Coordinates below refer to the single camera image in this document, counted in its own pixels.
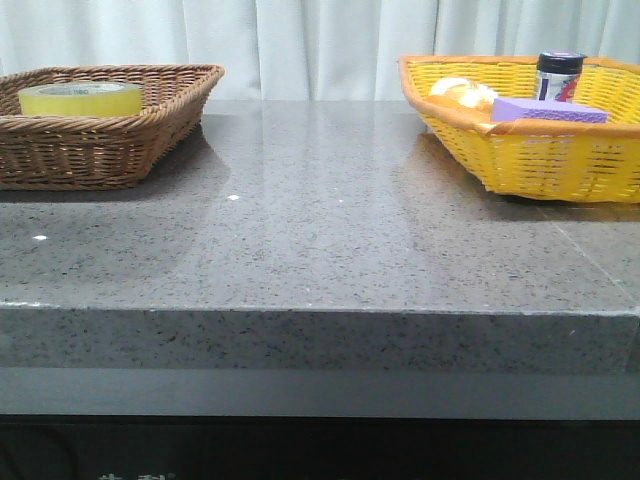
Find yellow tape roll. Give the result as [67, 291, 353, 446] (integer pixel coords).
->
[18, 81, 143, 117]

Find white curtain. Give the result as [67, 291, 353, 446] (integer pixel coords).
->
[1, 1, 639, 101]

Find bread roll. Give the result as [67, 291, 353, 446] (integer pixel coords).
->
[427, 77, 499, 118]

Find purple sponge block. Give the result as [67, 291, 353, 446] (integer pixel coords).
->
[490, 97, 609, 124]

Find yellow wicker basket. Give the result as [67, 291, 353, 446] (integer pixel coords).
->
[398, 55, 639, 203]

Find black-capped seasoning jar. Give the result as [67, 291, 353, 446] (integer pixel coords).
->
[533, 50, 586, 103]

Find brown wicker basket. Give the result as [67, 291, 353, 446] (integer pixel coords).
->
[1, 64, 225, 191]

